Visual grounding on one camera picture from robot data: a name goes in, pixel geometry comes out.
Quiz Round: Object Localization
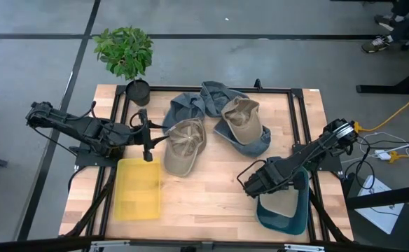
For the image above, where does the yellow plug cable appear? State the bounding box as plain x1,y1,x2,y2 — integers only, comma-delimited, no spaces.
387,150,409,166

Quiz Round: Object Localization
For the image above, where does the blue-grey baseball cap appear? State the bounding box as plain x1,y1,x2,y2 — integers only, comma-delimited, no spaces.
200,80,250,118
161,92,206,133
213,117,272,158

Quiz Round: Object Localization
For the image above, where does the beige baseball cap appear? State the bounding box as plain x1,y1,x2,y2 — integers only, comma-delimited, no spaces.
221,96,263,146
162,118,208,178

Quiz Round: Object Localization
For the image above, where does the white paper sheet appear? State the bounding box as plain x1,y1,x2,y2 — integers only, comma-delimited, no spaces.
354,174,405,235

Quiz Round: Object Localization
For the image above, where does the potted green plant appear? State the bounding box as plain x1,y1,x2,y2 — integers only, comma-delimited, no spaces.
92,26,155,108

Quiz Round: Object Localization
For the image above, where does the silver metal bracket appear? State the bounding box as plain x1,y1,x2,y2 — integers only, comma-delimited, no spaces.
90,239,130,251
284,244,325,252

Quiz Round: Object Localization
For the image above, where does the black diagonal frame strut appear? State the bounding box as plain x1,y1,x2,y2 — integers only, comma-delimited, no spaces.
64,171,117,238
308,188,353,243

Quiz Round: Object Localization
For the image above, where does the person's shoe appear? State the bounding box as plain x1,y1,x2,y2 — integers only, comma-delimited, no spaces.
373,13,396,32
361,34,391,55

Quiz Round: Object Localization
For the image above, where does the black desk leg frame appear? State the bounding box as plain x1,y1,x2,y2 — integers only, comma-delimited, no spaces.
356,34,409,95

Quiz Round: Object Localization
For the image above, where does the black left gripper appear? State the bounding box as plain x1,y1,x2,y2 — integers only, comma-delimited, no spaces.
129,108,169,162

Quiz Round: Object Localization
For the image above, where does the yellow extension cable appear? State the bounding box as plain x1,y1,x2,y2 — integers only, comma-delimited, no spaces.
352,86,409,134

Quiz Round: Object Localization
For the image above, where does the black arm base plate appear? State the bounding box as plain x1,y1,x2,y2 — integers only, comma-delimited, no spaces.
291,142,344,173
74,142,122,168

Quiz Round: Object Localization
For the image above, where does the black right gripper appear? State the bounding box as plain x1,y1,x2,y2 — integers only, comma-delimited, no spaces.
242,157,296,200

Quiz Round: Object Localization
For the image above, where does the teal plastic bin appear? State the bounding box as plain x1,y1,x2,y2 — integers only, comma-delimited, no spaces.
255,167,311,236

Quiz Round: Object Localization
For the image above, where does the black metal bar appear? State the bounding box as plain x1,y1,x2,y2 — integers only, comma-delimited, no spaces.
345,183,409,211

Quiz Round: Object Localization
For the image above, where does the black rig beam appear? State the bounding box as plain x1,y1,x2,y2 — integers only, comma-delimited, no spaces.
0,234,409,252

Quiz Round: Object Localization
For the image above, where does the person's leg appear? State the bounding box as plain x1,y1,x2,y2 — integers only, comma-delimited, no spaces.
388,0,409,43

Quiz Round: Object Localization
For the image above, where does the yellow plastic bin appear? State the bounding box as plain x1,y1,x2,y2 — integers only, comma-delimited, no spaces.
113,157,162,222

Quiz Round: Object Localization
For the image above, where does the black aluminium table frame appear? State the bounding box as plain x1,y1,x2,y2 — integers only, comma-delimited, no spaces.
110,85,319,243

